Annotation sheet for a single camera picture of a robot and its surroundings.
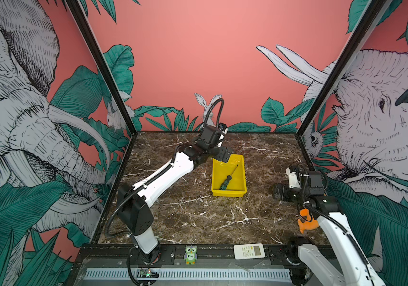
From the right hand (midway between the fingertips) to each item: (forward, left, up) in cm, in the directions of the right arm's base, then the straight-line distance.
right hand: (278, 185), depth 78 cm
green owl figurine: (-25, +38, -14) cm, 48 cm away
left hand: (+14, +25, +12) cm, 31 cm away
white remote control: (-23, +12, -15) cm, 30 cm away
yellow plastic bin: (+19, +24, -17) cm, 35 cm away
